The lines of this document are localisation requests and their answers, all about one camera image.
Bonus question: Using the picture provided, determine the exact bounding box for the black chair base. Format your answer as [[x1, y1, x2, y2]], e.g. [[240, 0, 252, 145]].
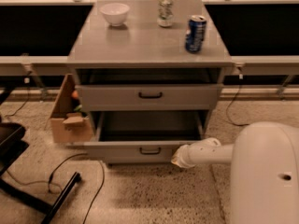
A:
[[0, 91, 83, 224]]

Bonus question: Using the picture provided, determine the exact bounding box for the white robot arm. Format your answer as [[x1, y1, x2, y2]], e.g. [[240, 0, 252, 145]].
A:
[[171, 122, 299, 224]]

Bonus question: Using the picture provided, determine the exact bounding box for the white green soda can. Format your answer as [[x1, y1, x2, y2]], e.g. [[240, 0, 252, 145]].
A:
[[157, 0, 173, 28]]

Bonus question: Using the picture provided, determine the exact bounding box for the blue soda can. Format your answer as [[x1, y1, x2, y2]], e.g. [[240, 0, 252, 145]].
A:
[[185, 15, 206, 53]]

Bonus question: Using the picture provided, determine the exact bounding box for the grey drawer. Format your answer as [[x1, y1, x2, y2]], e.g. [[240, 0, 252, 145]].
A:
[[84, 110, 206, 164], [76, 85, 221, 111]]

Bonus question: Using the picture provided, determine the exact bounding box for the grey drawer cabinet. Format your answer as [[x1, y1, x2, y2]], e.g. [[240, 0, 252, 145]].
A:
[[66, 0, 234, 166]]

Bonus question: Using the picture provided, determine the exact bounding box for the black cable on left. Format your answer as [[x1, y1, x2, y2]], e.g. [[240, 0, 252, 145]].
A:
[[4, 72, 33, 123]]

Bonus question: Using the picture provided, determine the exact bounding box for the cardboard box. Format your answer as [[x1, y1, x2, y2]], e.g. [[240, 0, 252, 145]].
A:
[[50, 74, 93, 143]]

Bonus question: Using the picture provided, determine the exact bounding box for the black cable on right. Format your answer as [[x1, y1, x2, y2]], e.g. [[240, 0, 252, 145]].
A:
[[225, 75, 250, 128]]

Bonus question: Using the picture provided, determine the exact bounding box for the white bowl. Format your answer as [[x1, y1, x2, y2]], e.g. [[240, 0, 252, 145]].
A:
[[100, 3, 130, 26]]

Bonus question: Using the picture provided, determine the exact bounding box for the grey railing beam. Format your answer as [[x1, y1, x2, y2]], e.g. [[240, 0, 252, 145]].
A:
[[0, 56, 299, 76]]

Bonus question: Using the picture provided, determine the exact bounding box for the grey top drawer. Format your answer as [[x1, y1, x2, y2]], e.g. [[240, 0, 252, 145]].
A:
[[76, 85, 221, 111]]

